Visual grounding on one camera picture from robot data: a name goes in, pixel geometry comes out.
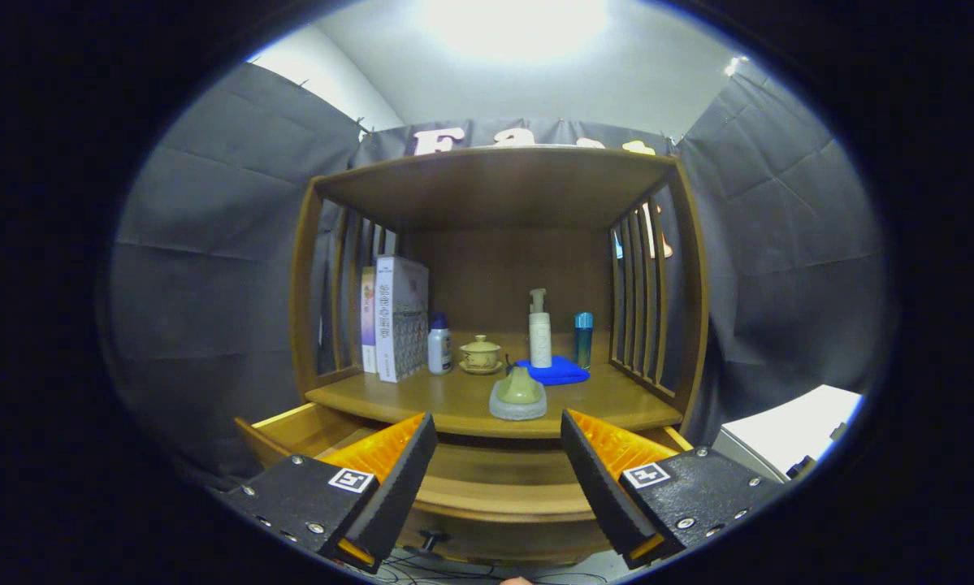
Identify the wooden cabinet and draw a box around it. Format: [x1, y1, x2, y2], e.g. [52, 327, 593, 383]
[289, 146, 710, 446]

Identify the wooden countertop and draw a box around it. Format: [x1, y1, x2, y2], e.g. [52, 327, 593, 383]
[305, 329, 684, 440]

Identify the white storage cabinet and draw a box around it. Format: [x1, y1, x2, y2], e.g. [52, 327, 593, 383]
[712, 384, 864, 482]

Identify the blue translucent bottle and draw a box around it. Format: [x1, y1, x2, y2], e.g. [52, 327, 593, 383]
[574, 312, 595, 371]

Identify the white bottle with blue cap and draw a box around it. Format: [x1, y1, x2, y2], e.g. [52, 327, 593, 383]
[427, 312, 453, 375]

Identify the wooden drawer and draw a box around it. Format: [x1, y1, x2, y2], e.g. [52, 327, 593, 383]
[235, 402, 695, 567]

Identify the blue folded cloth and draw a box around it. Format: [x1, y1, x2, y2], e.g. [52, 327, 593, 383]
[515, 355, 591, 386]

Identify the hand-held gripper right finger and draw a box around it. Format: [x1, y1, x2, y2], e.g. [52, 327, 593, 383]
[561, 409, 786, 571]

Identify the white patterned book box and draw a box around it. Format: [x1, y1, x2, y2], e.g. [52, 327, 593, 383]
[374, 255, 431, 384]

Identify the white pump bottle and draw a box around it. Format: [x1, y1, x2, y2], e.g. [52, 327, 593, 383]
[529, 288, 553, 369]

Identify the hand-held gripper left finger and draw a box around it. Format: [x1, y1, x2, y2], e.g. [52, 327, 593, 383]
[214, 411, 439, 575]

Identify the thin purple book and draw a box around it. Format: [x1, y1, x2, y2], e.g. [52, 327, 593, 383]
[361, 266, 378, 375]

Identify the black backdrop cloth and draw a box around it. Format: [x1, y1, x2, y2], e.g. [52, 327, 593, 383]
[109, 57, 894, 488]

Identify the yellow lidded ceramic teacup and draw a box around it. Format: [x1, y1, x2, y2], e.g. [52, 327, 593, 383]
[458, 335, 504, 375]

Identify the pale green cup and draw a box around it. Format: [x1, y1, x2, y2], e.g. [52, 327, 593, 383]
[488, 366, 548, 422]

